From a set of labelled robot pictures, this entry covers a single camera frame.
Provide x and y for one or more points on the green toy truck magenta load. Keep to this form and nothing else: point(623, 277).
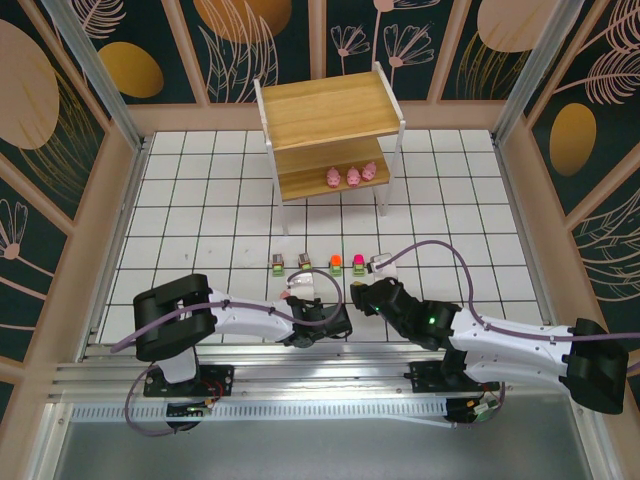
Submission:
point(358, 266)

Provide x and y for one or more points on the green toy truck orange load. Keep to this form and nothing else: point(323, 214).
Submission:
point(335, 266)

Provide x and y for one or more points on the wooden shelf white metal frame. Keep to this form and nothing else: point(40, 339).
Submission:
point(325, 110)

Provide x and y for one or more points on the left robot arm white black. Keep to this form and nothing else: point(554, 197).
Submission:
point(250, 320)

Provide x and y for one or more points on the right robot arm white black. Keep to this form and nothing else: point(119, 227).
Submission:
point(510, 340)

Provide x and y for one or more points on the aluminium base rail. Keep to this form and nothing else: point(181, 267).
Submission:
point(325, 370)

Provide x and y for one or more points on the aluminium frame post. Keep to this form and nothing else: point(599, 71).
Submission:
point(100, 75)
point(529, 75)

